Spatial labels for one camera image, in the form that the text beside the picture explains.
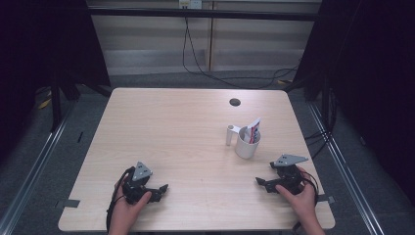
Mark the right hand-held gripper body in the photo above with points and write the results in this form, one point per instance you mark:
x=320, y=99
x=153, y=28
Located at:
x=290, y=178

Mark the black curtain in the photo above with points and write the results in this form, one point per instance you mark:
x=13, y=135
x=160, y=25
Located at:
x=375, y=81
x=39, y=49

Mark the yellow floor object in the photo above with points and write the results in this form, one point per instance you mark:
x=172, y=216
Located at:
x=44, y=103

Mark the black horizontal bar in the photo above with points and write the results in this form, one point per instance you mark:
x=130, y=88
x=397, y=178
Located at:
x=202, y=14

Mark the metal floor rail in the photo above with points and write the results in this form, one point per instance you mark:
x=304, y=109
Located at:
x=345, y=169
x=29, y=182

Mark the person's right hand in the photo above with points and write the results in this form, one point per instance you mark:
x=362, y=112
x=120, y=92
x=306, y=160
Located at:
x=305, y=200

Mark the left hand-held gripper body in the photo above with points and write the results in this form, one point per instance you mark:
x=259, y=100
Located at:
x=138, y=182

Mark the white red toothpaste tube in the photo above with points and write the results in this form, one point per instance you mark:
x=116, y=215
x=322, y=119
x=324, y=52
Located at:
x=254, y=130

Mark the grey tape strip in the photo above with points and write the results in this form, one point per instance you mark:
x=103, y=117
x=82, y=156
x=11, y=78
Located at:
x=326, y=198
x=68, y=203

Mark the white wall socket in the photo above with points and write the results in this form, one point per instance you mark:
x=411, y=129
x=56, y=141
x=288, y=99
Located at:
x=190, y=3

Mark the black stand post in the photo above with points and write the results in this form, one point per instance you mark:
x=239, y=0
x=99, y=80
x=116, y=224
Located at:
x=56, y=104

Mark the person's left hand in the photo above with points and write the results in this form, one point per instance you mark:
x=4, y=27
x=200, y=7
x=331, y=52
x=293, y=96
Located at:
x=129, y=209

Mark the dark round table grommet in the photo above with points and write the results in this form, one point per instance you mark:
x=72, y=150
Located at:
x=235, y=102

